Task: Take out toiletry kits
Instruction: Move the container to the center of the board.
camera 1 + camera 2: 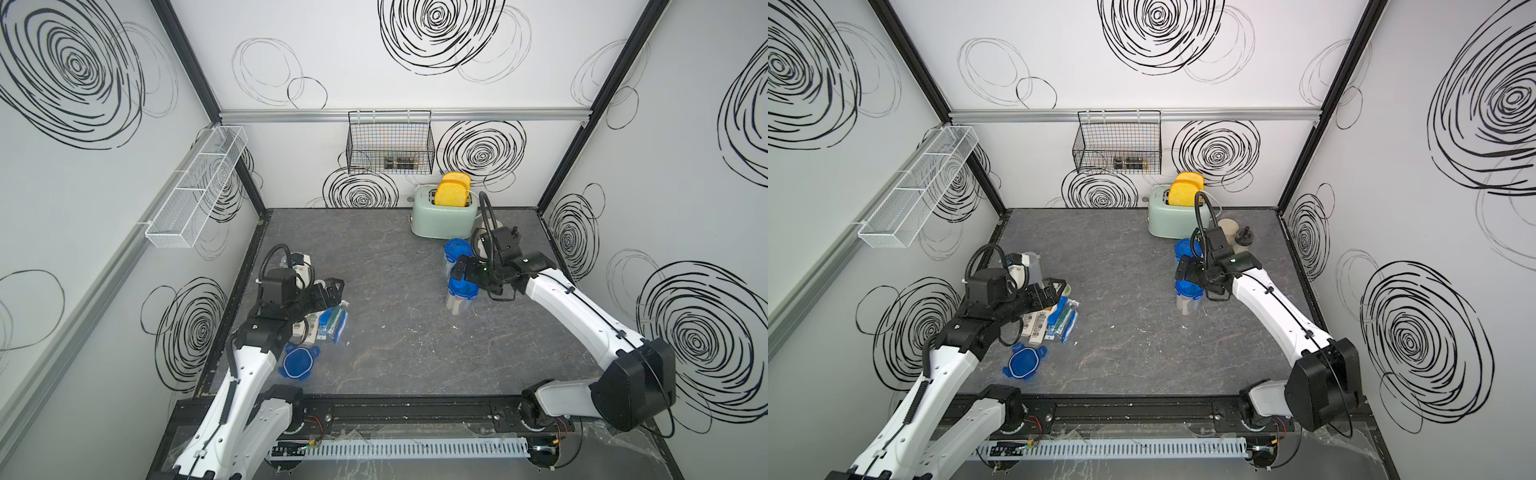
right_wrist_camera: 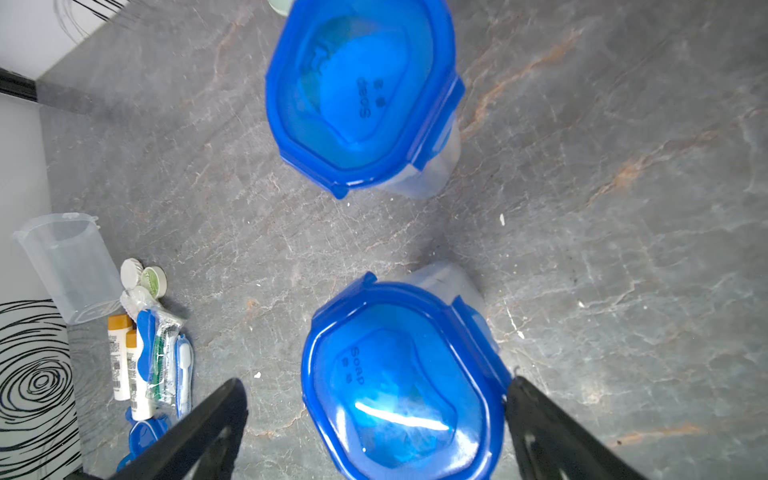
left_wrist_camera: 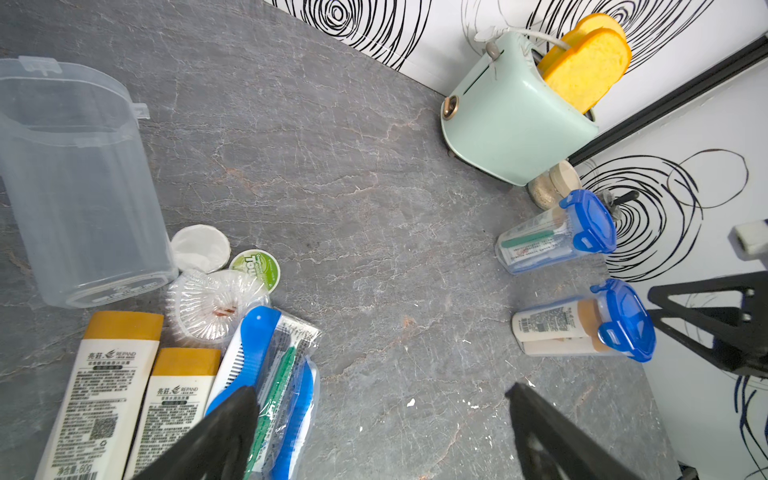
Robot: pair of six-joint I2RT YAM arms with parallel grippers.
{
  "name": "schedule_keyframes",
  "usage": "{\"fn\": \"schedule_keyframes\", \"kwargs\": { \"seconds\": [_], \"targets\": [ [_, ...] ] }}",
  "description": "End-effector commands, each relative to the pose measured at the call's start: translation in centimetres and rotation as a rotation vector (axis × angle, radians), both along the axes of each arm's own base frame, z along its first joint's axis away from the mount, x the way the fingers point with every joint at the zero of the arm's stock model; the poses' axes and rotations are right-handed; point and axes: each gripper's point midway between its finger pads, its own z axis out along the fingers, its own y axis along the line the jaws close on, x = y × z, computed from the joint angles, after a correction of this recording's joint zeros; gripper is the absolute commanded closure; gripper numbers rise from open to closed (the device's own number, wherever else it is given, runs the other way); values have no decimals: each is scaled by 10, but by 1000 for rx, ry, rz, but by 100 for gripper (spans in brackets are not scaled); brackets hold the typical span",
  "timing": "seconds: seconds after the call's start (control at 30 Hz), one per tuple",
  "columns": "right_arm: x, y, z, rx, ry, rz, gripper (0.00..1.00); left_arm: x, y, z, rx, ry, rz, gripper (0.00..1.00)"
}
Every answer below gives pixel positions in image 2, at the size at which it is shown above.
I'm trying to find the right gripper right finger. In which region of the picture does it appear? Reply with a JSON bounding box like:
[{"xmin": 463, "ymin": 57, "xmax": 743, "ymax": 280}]
[{"xmin": 505, "ymin": 376, "xmax": 643, "ymax": 480}]

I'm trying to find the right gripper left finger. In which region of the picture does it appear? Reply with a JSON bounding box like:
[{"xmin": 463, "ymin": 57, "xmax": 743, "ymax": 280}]
[{"xmin": 65, "ymin": 377, "xmax": 250, "ymax": 480}]

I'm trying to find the clear container blue lid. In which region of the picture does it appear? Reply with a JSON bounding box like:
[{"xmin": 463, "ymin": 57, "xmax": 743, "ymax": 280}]
[
  {"xmin": 301, "ymin": 261, "xmax": 512, "ymax": 479},
  {"xmin": 266, "ymin": 0, "xmax": 465, "ymax": 199}
]

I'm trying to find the clear plastic container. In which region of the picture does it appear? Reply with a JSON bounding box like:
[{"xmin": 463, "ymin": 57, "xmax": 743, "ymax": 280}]
[{"xmin": 13, "ymin": 212, "xmax": 123, "ymax": 325}]

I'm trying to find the blue white toothbrush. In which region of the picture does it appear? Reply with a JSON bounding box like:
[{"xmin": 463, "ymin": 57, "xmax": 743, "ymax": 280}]
[{"xmin": 175, "ymin": 334, "xmax": 194, "ymax": 420}]

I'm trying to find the blue comb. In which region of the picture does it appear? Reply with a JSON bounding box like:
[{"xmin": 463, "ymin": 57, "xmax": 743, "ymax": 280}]
[{"xmin": 136, "ymin": 309, "xmax": 157, "ymax": 382}]

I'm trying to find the white lotion tube orange cap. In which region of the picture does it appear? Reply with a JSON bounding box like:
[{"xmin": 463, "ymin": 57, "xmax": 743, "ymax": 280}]
[{"xmin": 107, "ymin": 314, "xmax": 133, "ymax": 401}]

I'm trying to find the green towel packet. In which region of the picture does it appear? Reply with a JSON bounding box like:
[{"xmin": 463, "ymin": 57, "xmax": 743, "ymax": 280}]
[{"xmin": 140, "ymin": 266, "xmax": 168, "ymax": 299}]

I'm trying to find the round soap packet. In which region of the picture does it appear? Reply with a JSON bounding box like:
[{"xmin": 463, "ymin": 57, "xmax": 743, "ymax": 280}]
[{"xmin": 120, "ymin": 258, "xmax": 144, "ymax": 290}]

